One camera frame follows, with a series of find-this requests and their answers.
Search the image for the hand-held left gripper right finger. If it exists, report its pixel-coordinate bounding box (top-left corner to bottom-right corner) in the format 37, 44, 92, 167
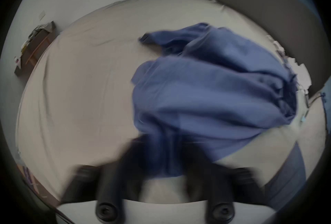
180, 141, 275, 222

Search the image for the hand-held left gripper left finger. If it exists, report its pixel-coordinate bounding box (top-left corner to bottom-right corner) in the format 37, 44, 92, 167
61, 137, 152, 222

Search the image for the blue shirt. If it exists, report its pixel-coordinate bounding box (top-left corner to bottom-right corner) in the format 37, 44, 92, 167
131, 22, 298, 178

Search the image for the bed with beige sheet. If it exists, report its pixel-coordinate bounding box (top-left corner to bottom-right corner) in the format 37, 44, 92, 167
16, 0, 327, 208

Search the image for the cluttered wooden side table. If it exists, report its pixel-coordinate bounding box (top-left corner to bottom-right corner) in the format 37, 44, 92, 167
14, 21, 57, 77

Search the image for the dark padded headboard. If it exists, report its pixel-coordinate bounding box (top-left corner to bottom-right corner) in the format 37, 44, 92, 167
216, 0, 328, 99

